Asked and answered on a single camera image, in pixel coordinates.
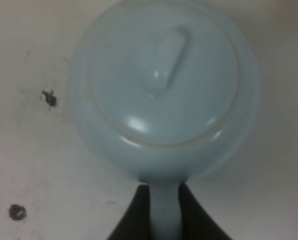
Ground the pale blue porcelain teapot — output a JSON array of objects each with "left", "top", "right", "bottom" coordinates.
[{"left": 68, "top": 0, "right": 259, "bottom": 240}]

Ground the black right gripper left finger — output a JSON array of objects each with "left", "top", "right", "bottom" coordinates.
[{"left": 108, "top": 184, "right": 150, "bottom": 240}]

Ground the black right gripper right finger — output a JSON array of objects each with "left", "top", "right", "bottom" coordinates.
[{"left": 179, "top": 183, "right": 231, "bottom": 240}]

